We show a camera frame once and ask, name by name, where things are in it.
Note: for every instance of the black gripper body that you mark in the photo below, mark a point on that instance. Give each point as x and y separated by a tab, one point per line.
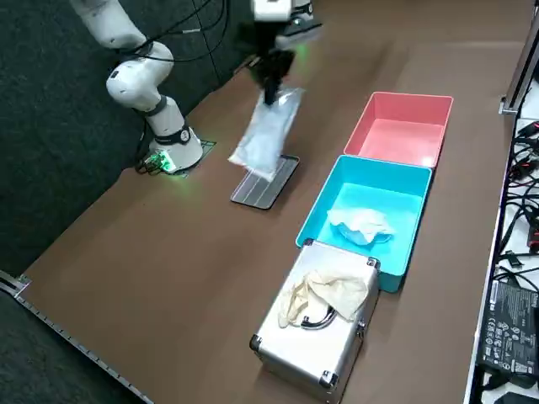
261	42

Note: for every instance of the new face mask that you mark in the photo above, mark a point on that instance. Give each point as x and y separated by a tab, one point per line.
261	139

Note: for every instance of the used face mask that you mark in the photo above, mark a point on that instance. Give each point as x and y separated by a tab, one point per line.
362	225

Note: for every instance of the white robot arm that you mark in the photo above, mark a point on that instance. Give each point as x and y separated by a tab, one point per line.
303	8
139	84

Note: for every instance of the pink plastic box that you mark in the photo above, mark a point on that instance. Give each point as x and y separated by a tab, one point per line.
396	139

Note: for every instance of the blue plastic box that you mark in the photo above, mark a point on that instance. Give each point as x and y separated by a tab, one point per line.
370	191

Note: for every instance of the ribbed metal tray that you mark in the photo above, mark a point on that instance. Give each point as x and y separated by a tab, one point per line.
261	193

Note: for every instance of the cream rubber gloves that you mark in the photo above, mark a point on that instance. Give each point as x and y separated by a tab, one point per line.
328	290

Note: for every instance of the black plug with red light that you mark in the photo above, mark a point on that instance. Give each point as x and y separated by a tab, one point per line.
534	235
522	169

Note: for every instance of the black labelled power adapter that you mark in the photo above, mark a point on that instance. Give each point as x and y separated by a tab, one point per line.
511	328

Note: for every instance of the silver metal post bracket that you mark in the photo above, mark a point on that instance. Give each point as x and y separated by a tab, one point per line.
511	105

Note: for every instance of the aluminium edge rail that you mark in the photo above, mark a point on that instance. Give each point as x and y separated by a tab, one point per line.
67	336

